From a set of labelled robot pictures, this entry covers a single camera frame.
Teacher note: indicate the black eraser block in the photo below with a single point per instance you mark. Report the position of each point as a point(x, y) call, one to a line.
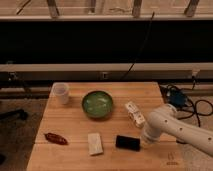
point(129, 143)

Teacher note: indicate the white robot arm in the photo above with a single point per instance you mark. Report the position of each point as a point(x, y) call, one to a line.
point(163, 120)

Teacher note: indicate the green bowl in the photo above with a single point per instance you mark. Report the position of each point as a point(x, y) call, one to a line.
point(97, 104)

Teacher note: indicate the white patterned box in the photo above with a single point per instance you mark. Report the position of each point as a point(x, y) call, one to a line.
point(135, 114)

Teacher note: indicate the translucent plastic cup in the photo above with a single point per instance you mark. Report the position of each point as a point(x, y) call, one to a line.
point(61, 91)

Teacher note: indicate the white folded cloth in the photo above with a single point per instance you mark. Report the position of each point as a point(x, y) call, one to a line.
point(95, 144)

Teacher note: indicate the blue power adapter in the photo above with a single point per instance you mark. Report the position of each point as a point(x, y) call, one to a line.
point(177, 98)

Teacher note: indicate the red chili pepper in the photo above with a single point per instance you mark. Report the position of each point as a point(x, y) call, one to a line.
point(57, 139)

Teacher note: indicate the black chair base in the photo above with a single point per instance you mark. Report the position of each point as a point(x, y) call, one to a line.
point(23, 115)

